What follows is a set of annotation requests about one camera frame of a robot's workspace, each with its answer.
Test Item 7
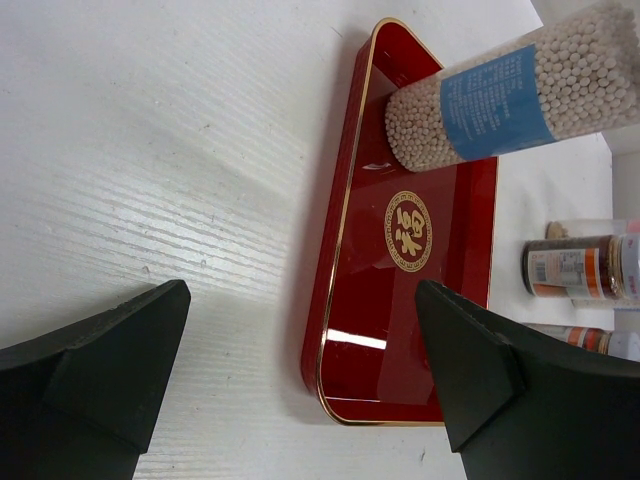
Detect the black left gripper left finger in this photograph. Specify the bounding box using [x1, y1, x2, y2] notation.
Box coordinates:
[1, 280, 191, 479]

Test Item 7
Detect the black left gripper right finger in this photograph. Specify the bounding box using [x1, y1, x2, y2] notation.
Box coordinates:
[415, 280, 639, 479]

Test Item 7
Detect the tall jar blue label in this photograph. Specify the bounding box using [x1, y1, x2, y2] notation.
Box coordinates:
[385, 1, 639, 172]

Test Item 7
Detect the red-white lid sauce jar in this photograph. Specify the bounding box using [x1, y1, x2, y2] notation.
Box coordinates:
[527, 324, 640, 362]

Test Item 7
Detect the pink cap spice bottle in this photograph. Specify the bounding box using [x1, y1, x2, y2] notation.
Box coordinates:
[545, 219, 639, 239]

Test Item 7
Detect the red lacquer tray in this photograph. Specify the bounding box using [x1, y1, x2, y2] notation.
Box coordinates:
[300, 18, 498, 426]

